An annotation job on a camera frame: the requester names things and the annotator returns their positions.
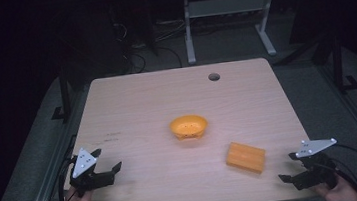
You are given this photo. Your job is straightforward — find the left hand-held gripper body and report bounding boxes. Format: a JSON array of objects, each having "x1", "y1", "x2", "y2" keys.
[{"x1": 65, "y1": 145, "x2": 117, "y2": 199}]

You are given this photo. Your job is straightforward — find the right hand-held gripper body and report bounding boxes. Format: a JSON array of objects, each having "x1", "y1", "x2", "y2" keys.
[{"x1": 285, "y1": 136, "x2": 343, "y2": 194}]

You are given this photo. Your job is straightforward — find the orange soap bar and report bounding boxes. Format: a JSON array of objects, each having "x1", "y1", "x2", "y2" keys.
[{"x1": 223, "y1": 138, "x2": 270, "y2": 178}]

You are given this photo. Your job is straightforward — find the orange soap dish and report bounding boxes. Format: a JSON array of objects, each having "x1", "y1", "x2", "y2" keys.
[{"x1": 167, "y1": 112, "x2": 211, "y2": 143}]

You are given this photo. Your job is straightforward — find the person's right hand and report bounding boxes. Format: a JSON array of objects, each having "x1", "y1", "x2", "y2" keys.
[{"x1": 312, "y1": 171, "x2": 357, "y2": 201}]

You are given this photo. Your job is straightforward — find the black metal stand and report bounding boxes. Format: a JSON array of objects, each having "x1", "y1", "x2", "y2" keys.
[
  {"x1": 328, "y1": 32, "x2": 357, "y2": 94},
  {"x1": 45, "y1": 62, "x2": 76, "y2": 124}
]

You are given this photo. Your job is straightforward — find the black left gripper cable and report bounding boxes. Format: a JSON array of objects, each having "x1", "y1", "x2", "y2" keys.
[{"x1": 54, "y1": 153, "x2": 83, "y2": 201}]

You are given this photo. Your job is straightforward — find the black floor cables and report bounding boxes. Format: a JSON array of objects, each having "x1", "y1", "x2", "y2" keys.
[{"x1": 111, "y1": 15, "x2": 185, "y2": 76}]

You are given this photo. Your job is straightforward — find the white metal desk frame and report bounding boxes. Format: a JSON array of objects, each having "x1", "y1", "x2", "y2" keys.
[{"x1": 180, "y1": 0, "x2": 284, "y2": 66}]

